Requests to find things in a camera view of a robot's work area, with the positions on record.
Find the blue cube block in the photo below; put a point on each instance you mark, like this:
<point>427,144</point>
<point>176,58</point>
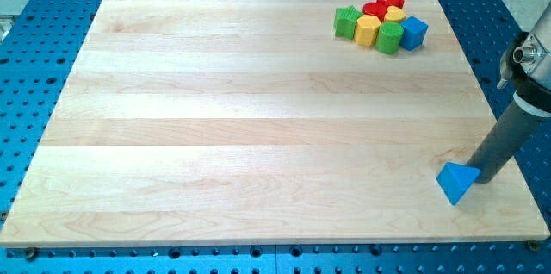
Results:
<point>414,33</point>

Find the blue triangle block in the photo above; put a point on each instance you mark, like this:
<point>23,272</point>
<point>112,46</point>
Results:
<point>455,180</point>

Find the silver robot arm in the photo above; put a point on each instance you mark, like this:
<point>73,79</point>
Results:
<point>526,63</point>

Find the wooden board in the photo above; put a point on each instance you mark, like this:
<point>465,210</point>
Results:
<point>222,122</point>

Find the green star block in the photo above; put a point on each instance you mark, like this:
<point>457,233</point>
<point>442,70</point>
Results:
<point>345,21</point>

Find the yellow hexagon block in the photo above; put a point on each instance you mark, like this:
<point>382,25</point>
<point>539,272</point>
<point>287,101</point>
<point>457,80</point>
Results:
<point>366,31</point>

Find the green cylinder block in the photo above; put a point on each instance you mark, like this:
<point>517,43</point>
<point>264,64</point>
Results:
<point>389,37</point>

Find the red cylinder block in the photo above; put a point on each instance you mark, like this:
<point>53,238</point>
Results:
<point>375,9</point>

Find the yellow heart block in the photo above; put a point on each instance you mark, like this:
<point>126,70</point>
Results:
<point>394,14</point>

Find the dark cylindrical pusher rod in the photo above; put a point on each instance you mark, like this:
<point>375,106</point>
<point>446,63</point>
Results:
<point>512,129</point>

